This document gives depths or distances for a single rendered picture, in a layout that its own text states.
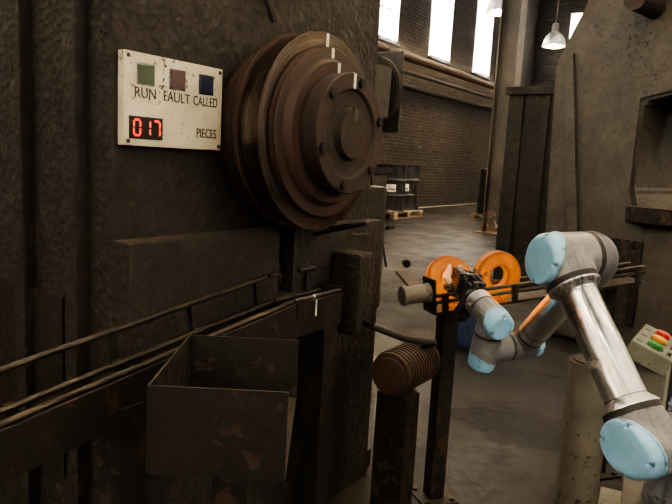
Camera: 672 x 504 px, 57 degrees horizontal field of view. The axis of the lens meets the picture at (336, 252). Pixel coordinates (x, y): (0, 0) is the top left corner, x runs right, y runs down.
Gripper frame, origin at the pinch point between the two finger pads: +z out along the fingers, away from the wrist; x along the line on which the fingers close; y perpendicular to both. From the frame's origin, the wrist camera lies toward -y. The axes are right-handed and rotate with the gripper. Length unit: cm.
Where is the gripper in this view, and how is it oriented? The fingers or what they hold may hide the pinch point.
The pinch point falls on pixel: (447, 275)
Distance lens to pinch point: 194.8
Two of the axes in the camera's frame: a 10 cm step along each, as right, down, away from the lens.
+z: -2.3, -4.0, 8.9
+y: 1.5, -9.1, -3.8
